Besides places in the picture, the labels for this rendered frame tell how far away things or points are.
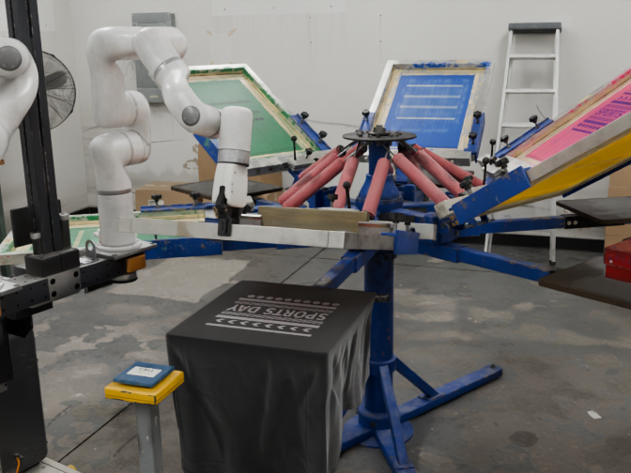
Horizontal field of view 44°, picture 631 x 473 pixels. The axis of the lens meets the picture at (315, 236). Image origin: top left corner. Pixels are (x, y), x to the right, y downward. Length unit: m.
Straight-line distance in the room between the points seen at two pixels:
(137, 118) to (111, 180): 0.18
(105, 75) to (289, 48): 4.71
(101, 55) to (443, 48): 4.58
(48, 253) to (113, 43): 0.55
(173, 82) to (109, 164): 0.36
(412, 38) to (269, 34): 1.23
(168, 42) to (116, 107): 0.25
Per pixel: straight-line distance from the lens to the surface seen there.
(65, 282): 2.08
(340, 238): 1.73
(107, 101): 2.12
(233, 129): 1.82
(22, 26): 2.00
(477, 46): 6.35
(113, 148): 2.13
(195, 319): 2.16
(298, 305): 2.23
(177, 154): 7.30
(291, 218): 2.40
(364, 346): 2.31
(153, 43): 1.97
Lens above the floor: 1.70
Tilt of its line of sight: 15 degrees down
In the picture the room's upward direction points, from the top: 1 degrees counter-clockwise
